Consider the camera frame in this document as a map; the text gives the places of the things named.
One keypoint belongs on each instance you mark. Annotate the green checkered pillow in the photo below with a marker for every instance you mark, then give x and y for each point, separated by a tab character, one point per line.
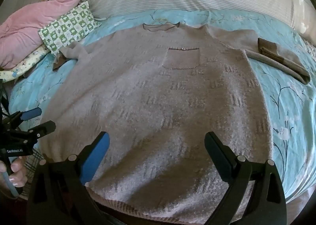
69	27

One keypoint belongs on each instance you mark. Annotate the person's left hand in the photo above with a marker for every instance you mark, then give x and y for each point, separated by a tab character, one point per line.
19	173

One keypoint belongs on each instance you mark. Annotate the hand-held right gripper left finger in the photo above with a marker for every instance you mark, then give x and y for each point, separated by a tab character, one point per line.
95	158

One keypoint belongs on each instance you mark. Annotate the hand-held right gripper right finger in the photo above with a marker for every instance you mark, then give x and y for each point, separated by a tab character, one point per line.
219	155

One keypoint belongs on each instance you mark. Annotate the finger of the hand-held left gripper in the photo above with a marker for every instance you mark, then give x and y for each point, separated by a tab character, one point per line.
32	113
43	128

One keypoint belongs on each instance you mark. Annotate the beige knitted sweater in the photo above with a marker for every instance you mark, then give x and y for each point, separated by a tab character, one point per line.
158	96

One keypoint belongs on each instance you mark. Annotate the pink quilt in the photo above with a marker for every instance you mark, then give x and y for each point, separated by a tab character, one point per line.
29	22

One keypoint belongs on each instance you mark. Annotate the blue floral bedsheet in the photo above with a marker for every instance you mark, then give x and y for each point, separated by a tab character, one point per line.
284	106

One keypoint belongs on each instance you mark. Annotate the cream floral cloth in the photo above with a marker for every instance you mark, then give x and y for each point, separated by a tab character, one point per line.
22	65

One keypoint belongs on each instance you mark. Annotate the plaid cloth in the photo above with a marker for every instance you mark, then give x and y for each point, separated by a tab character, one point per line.
32	163

